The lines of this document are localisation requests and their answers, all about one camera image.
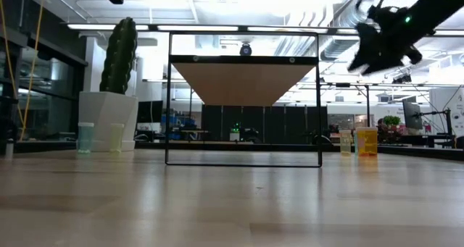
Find tall green cactus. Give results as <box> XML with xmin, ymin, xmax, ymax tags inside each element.
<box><xmin>99</xmin><ymin>17</ymin><xmax>138</xmax><ymax>95</ymax></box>

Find black aluminium rig frame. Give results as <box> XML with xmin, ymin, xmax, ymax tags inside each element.
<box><xmin>0</xmin><ymin>140</ymin><xmax>464</xmax><ymax>162</ymax></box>

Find black monitor on arm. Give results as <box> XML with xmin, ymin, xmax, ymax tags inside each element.
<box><xmin>402</xmin><ymin>101</ymin><xmax>454</xmax><ymax>146</ymax></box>

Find raised wooden shelf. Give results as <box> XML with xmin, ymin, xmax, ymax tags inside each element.
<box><xmin>165</xmin><ymin>31</ymin><xmax>323</xmax><ymax>168</ymax></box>

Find green background plant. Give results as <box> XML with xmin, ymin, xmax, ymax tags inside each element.
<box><xmin>382</xmin><ymin>115</ymin><xmax>402</xmax><ymax>129</ymax></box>

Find black computer monitor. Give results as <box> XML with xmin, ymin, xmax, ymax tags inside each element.
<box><xmin>136</xmin><ymin>100</ymin><xmax>164</xmax><ymax>124</ymax></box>

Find black partition panels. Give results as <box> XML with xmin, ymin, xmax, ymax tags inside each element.
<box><xmin>201</xmin><ymin>104</ymin><xmax>329</xmax><ymax>145</ymax></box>

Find yellow extension cable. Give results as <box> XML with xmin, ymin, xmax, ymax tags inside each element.
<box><xmin>0</xmin><ymin>0</ymin><xmax>46</xmax><ymax>143</ymax></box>

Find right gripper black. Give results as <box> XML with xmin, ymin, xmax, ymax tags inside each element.
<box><xmin>347</xmin><ymin>4</ymin><xmax>423</xmax><ymax>76</ymax></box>

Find yellow medicine bottle white cap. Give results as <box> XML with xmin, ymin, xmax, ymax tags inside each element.
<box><xmin>339</xmin><ymin>129</ymin><xmax>353</xmax><ymax>156</ymax></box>
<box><xmin>109</xmin><ymin>122</ymin><xmax>125</xmax><ymax>154</ymax></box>

